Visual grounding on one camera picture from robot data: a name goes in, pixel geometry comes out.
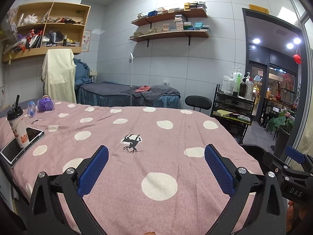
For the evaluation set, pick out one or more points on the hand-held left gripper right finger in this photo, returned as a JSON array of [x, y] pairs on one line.
[[218, 173]]

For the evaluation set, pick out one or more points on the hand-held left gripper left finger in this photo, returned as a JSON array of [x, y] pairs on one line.
[[94, 171]]

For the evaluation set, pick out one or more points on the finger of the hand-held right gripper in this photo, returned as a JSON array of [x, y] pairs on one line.
[[272, 161], [296, 153]]

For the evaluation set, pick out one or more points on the black trash bin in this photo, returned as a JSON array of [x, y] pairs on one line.
[[251, 151]]

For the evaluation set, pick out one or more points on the person's right hand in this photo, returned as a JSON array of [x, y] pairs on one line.
[[293, 213]]

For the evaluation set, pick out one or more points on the potted green plant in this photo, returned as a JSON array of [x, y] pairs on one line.
[[278, 122]]

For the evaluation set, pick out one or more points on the red vase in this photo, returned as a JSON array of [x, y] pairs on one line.
[[279, 96]]

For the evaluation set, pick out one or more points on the yellow paper sheet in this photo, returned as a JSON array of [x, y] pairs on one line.
[[223, 113]]

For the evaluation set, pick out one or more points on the pink polka dot blanket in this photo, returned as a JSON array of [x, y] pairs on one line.
[[146, 213]]

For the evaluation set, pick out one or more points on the black trolley cart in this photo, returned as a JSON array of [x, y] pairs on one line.
[[234, 102]]

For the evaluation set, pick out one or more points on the white-edged smartphone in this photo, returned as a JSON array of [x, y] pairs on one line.
[[35, 133]]

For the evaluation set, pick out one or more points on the massage bed with blue skirt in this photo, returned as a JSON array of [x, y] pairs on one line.
[[105, 98]]

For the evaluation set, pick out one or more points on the black round stool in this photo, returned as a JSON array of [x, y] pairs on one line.
[[198, 102]]

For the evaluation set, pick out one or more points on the small black hair clip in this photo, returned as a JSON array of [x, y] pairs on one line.
[[36, 121]]

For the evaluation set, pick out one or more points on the group of toiletry bottles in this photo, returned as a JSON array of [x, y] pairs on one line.
[[242, 88]]

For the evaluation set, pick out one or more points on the purple pouch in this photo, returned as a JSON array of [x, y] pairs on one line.
[[46, 104]]

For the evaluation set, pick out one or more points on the bubble tea cup with straw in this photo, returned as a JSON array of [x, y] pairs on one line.
[[20, 132]]

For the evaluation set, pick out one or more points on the small clear water bottle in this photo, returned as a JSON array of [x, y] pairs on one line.
[[31, 109]]

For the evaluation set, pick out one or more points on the red hanging ornament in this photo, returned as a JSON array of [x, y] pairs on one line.
[[297, 58]]

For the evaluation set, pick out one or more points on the red cloth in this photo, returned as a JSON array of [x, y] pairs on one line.
[[143, 88]]

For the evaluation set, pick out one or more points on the white pole stand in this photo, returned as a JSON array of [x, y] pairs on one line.
[[132, 83]]

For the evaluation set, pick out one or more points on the beige bedside box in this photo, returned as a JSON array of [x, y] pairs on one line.
[[93, 75]]

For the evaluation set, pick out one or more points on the blue clothing pile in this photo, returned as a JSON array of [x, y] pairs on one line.
[[83, 74]]

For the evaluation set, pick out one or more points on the cream cloth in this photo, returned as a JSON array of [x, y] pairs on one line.
[[58, 78]]

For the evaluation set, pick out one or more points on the dark grey blanket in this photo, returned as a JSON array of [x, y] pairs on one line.
[[161, 92]]

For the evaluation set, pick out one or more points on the round ceiling spotlight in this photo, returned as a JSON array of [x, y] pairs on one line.
[[297, 40], [289, 45], [256, 40]]

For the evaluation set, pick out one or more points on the row of flat boxes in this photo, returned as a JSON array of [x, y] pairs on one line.
[[71, 44]]

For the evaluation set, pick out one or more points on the dark clothes bundle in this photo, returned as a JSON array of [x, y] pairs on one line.
[[55, 36]]

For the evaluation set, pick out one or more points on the wooden cubby shelf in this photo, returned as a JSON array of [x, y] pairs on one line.
[[84, 27]]

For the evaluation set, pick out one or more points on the yellow door sign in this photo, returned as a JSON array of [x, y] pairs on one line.
[[258, 8]]

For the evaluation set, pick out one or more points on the white plastic bag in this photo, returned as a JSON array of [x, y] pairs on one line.
[[30, 19]]

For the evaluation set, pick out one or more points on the row of stacked small boxes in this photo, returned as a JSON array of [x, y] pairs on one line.
[[193, 5]]

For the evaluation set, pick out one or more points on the dark door frame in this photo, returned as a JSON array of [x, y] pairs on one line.
[[245, 53]]

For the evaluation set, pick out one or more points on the wall poster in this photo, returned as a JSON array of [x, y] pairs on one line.
[[86, 41]]

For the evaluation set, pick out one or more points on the long wooden wall shelf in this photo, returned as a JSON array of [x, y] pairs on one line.
[[171, 35]]

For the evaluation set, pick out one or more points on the wall shelves with boxes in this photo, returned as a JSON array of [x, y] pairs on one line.
[[179, 22]]

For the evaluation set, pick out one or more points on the short wooden wall shelf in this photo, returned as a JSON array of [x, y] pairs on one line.
[[171, 17]]

